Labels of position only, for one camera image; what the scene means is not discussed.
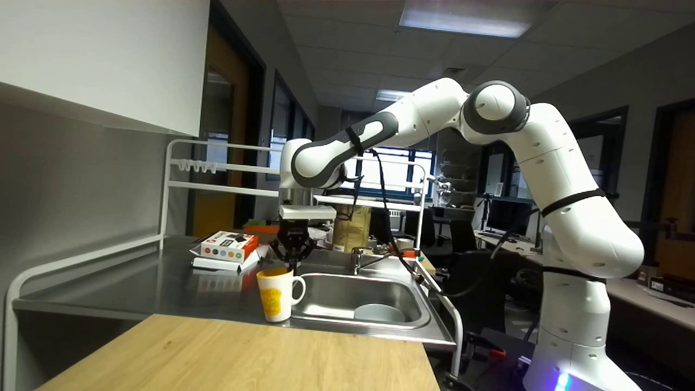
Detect yellow and white mug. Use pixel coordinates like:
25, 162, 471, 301
257, 268, 307, 323

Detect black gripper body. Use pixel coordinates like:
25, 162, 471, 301
278, 220, 312, 250

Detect white upper cabinet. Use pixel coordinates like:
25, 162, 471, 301
0, 0, 211, 138

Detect steel faucet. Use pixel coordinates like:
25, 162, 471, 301
351, 250, 383, 276

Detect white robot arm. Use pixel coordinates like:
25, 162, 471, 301
279, 78, 644, 391

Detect colourful white box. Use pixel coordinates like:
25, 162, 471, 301
199, 231, 259, 261

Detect light blue bowl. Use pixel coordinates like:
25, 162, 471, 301
354, 305, 403, 323

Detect brown paper bag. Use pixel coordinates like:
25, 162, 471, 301
333, 206, 372, 252

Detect ceiling light panel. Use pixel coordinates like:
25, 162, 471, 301
400, 0, 552, 39

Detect white metal rail frame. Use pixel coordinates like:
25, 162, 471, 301
1, 139, 462, 391

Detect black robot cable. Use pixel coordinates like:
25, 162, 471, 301
345, 126, 615, 301

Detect stainless steel sink basin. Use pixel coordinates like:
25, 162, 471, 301
294, 274, 433, 330

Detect white flat box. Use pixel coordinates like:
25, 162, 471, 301
188, 246, 269, 274

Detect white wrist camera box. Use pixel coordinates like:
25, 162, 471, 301
278, 205, 336, 221

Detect orange object on counter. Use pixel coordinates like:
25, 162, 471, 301
243, 223, 279, 243

